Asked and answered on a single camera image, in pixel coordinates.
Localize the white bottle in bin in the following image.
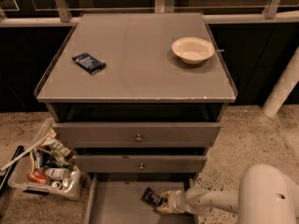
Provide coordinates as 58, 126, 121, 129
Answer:
44, 168, 70, 180

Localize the grey drawer cabinet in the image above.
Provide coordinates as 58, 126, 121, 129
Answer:
34, 12, 239, 224

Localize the grey drawer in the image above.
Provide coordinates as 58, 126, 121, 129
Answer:
84, 174, 198, 224
74, 155, 206, 173
52, 122, 221, 148

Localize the clear plastic bin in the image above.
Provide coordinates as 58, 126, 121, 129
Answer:
8, 118, 82, 201

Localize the silver can in bin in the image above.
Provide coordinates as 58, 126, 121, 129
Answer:
62, 178, 71, 189

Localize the blue snack bar wrapper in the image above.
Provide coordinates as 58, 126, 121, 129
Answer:
72, 52, 107, 75

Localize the white paper bowl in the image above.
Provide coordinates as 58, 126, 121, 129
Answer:
172, 37, 215, 65

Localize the orange snack packet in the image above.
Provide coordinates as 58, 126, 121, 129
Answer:
27, 170, 50, 185

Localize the grey top drawer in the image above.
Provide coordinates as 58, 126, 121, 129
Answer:
52, 122, 221, 148

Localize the green snack bag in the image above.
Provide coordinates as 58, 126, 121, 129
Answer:
50, 147, 74, 171

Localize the grey bottom drawer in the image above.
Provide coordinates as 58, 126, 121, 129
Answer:
84, 174, 198, 224

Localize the white cylindrical post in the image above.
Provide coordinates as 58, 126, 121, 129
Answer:
262, 47, 299, 118

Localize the grey middle drawer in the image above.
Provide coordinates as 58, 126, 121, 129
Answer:
74, 155, 206, 173

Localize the black flat object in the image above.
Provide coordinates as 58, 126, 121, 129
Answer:
0, 146, 24, 197

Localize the chocolate rxbar dark wrapper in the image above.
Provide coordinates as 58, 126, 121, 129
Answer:
141, 188, 167, 208

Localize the metal railing frame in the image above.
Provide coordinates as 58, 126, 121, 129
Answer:
0, 0, 299, 27

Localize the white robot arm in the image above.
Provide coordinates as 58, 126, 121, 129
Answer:
157, 164, 299, 224

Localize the white stick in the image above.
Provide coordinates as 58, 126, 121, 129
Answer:
0, 133, 51, 172

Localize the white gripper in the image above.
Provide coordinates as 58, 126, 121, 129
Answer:
157, 190, 186, 214

